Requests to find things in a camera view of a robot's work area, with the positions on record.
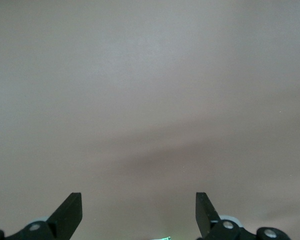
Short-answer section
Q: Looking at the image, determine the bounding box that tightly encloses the brown table cover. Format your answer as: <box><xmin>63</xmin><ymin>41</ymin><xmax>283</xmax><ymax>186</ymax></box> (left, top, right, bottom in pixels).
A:
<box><xmin>0</xmin><ymin>0</ymin><xmax>300</xmax><ymax>240</ymax></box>

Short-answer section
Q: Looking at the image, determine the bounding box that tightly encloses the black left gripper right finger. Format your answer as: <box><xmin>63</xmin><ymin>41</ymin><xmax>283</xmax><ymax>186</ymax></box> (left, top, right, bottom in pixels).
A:
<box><xmin>195</xmin><ymin>191</ymin><xmax>290</xmax><ymax>240</ymax></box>

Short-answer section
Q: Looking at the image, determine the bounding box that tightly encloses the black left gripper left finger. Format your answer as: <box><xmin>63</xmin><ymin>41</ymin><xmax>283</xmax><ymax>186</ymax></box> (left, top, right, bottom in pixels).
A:
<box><xmin>0</xmin><ymin>191</ymin><xmax>84</xmax><ymax>240</ymax></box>

